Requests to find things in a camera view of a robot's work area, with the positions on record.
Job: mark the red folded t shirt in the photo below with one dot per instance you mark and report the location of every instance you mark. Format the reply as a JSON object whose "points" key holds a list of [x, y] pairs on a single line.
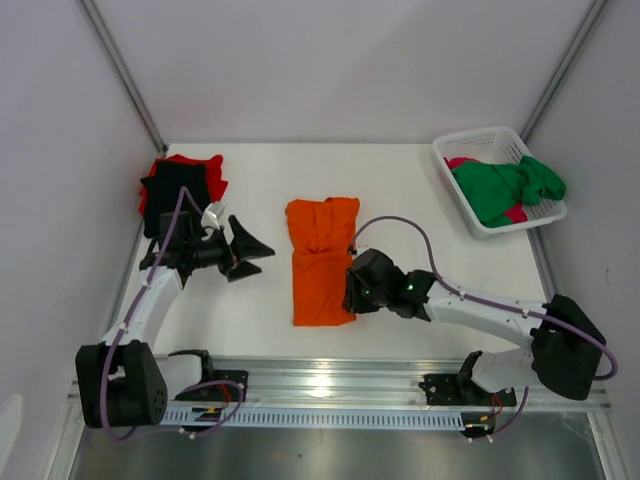
{"points": [[214, 176]]}

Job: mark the pink t shirt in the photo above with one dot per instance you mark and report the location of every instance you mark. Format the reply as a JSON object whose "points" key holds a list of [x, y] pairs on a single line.
{"points": [[494, 192]]}

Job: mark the aluminium mounting rail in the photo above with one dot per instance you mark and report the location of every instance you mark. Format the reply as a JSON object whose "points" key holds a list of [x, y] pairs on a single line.
{"points": [[336, 384]]}

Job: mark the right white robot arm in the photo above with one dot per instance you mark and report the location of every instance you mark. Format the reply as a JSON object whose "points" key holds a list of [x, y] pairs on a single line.
{"points": [[555, 344]]}

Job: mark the white plastic basket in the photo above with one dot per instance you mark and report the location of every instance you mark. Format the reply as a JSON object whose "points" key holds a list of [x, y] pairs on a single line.
{"points": [[491, 145]]}

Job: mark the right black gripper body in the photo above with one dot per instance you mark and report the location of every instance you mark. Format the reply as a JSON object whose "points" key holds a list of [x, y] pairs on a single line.
{"points": [[353, 291]]}

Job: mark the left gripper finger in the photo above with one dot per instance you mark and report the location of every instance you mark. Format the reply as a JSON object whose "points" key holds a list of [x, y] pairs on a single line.
{"points": [[245, 246], [242, 271]]}

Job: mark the black folded t shirt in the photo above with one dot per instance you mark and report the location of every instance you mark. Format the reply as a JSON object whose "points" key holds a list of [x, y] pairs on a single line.
{"points": [[163, 188]]}

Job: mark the white slotted cable duct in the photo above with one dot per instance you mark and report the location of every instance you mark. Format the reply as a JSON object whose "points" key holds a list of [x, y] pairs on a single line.
{"points": [[414, 419]]}

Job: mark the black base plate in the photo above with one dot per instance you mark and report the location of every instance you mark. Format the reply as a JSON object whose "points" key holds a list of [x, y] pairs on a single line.
{"points": [[224, 386], [447, 389]]}

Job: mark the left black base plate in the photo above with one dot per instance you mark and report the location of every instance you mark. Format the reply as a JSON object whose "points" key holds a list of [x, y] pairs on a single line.
{"points": [[224, 386]]}

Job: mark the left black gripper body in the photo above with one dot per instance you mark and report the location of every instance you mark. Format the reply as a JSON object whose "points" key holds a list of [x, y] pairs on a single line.
{"points": [[214, 252]]}

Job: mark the green t shirt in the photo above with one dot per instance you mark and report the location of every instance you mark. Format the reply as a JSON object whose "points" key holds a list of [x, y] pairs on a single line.
{"points": [[541, 182]]}

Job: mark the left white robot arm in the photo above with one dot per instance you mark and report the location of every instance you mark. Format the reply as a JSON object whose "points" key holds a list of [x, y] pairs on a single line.
{"points": [[120, 381]]}

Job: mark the orange t shirt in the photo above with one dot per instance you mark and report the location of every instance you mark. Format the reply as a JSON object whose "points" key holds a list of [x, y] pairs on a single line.
{"points": [[321, 233]]}

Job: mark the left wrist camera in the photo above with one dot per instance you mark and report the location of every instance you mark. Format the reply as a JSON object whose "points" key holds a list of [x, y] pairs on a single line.
{"points": [[215, 212]]}

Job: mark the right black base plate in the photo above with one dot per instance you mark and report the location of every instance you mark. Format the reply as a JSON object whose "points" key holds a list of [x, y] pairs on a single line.
{"points": [[447, 389]]}

